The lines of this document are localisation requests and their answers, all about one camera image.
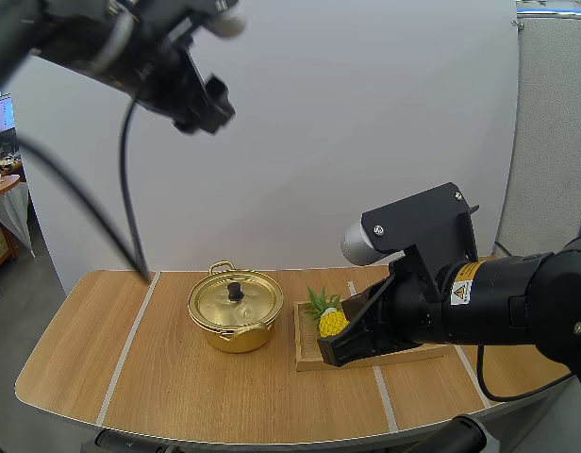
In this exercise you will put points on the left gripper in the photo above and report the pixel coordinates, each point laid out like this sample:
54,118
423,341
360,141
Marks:
161,80

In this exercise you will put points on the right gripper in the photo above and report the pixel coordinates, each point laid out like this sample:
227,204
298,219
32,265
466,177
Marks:
406,307

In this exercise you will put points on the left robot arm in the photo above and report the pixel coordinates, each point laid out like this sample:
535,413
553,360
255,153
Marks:
59,33

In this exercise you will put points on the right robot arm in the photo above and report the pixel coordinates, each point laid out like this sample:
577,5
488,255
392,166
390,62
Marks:
507,302

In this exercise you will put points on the yellow toy pineapple green crown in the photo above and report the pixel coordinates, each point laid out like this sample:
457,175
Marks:
333,323

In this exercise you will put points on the shallow wooden tray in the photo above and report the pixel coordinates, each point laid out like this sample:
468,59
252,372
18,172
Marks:
309,359

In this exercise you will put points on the white backdrop board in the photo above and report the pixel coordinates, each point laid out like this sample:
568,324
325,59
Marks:
342,118

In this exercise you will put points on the gold lid with black knob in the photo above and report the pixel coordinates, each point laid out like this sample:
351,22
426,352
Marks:
215,307

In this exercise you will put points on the computer monitor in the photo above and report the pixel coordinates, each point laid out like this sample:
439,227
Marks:
6,115

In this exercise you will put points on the round wooden desk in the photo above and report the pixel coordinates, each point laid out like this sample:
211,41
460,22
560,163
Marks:
3,185

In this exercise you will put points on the grey partition panel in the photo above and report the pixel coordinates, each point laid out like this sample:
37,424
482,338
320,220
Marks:
550,118

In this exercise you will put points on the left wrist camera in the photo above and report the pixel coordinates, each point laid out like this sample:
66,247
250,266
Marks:
229,21

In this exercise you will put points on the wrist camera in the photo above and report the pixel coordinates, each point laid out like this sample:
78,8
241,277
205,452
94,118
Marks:
229,21
413,222

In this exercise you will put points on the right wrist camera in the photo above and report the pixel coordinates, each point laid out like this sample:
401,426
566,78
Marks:
413,222

